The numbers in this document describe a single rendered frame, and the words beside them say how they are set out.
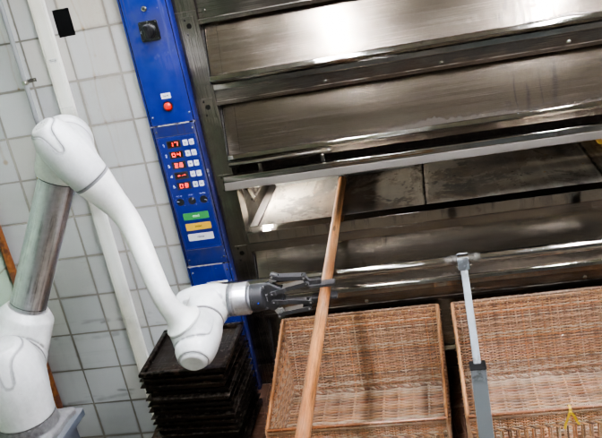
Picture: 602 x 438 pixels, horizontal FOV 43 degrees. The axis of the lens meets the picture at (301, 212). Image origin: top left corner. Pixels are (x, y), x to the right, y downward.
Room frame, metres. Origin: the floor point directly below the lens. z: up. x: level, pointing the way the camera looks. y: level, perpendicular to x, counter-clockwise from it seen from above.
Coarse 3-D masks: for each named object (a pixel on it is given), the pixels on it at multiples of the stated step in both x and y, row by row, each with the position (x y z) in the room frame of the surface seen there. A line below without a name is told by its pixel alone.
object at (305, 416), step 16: (336, 192) 2.61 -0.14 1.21; (336, 208) 2.43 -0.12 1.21; (336, 224) 2.29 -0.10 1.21; (336, 240) 2.17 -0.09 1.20; (320, 288) 1.86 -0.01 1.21; (320, 304) 1.76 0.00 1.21; (320, 320) 1.68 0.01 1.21; (320, 336) 1.60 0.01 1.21; (320, 352) 1.54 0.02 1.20; (304, 384) 1.42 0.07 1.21; (304, 400) 1.35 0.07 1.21; (304, 416) 1.30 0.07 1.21; (304, 432) 1.25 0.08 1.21
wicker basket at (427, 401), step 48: (288, 336) 2.39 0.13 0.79; (336, 336) 2.35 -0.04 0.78; (384, 336) 2.32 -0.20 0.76; (288, 384) 2.29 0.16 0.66; (336, 384) 2.31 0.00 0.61; (384, 384) 2.28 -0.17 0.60; (432, 384) 2.24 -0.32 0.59; (288, 432) 1.94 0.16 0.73; (336, 432) 1.92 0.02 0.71; (384, 432) 1.89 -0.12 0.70; (432, 432) 1.86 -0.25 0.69
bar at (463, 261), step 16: (592, 240) 1.89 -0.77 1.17; (448, 256) 1.97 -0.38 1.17; (464, 256) 1.95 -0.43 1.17; (480, 256) 1.94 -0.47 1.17; (496, 256) 1.93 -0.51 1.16; (512, 256) 1.92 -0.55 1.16; (528, 256) 1.92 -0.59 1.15; (320, 272) 2.03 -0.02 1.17; (336, 272) 2.02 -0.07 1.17; (352, 272) 2.01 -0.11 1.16; (368, 272) 2.00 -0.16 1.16; (384, 272) 1.99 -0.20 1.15; (464, 272) 1.94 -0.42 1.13; (464, 288) 1.90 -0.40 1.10; (480, 368) 1.73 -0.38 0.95; (480, 384) 1.73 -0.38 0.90; (480, 400) 1.73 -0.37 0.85; (480, 416) 1.73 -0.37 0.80; (480, 432) 1.73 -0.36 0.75
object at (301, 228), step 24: (528, 192) 2.32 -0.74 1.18; (552, 192) 2.28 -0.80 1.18; (576, 192) 2.24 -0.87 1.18; (600, 192) 2.23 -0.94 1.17; (360, 216) 2.40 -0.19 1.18; (384, 216) 2.36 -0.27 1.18; (408, 216) 2.34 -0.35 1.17; (432, 216) 2.33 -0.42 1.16; (456, 216) 2.32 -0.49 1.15; (264, 240) 2.44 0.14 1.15
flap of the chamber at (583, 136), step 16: (512, 144) 2.14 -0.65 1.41; (528, 144) 2.13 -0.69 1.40; (544, 144) 2.12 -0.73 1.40; (384, 160) 2.21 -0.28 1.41; (400, 160) 2.20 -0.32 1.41; (416, 160) 2.19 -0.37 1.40; (432, 160) 2.18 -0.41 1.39; (272, 176) 2.28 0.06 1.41; (288, 176) 2.27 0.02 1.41; (304, 176) 2.26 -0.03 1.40; (320, 176) 2.24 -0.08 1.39
